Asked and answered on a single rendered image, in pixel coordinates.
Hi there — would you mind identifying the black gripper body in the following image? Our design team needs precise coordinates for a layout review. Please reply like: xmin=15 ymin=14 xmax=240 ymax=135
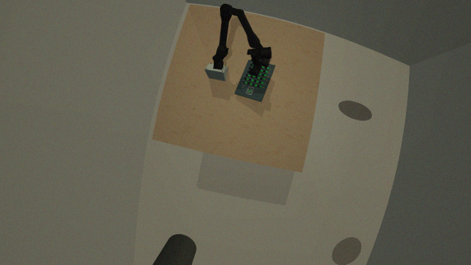
xmin=249 ymin=57 xmax=261 ymax=76

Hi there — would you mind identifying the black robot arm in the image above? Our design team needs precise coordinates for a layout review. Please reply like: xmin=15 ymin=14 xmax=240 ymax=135
xmin=212 ymin=4 xmax=272 ymax=69

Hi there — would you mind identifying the dark green switch panel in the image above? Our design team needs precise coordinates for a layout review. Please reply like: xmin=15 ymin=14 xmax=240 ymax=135
xmin=234 ymin=60 xmax=275 ymax=102

